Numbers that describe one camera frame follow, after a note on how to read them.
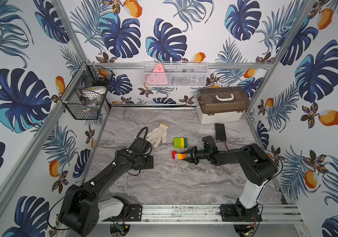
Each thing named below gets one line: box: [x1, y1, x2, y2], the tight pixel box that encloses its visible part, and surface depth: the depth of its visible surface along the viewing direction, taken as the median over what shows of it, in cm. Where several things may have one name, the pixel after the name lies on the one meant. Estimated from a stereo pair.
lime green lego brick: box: [173, 137, 182, 149], surface depth 100 cm
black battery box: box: [214, 122, 227, 141], surface depth 108 cm
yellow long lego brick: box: [180, 137, 185, 149], surface depth 100 cm
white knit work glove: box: [145, 123, 169, 149], surface depth 106 cm
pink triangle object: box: [144, 62, 169, 85], surface depth 92 cm
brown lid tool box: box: [196, 86, 251, 125], surface depth 104 cm
